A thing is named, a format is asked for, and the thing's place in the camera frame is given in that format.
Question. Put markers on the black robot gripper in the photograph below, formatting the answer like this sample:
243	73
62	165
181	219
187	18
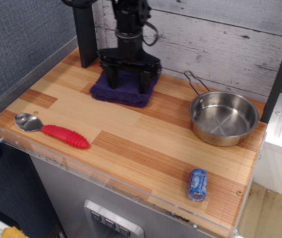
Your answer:
129	56

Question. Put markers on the purple towel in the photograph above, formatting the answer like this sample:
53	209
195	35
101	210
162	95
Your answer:
126	92

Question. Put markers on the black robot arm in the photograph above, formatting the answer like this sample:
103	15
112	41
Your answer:
131	16

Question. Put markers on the stainless steel pan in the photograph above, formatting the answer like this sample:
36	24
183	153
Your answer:
221	118

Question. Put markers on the blue gum container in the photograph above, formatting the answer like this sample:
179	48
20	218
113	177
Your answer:
197	185

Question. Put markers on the silver dispenser button panel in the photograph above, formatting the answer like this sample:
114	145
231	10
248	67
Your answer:
112	220

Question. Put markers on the white appliance at right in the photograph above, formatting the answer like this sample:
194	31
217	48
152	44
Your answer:
268	168

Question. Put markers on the dark grey left post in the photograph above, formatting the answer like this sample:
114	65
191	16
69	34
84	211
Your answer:
86	36

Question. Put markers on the red-handled metal spoon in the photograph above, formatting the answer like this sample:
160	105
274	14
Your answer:
29	123

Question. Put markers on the clear acrylic guard rail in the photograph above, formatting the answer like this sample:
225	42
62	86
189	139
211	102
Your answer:
139	159

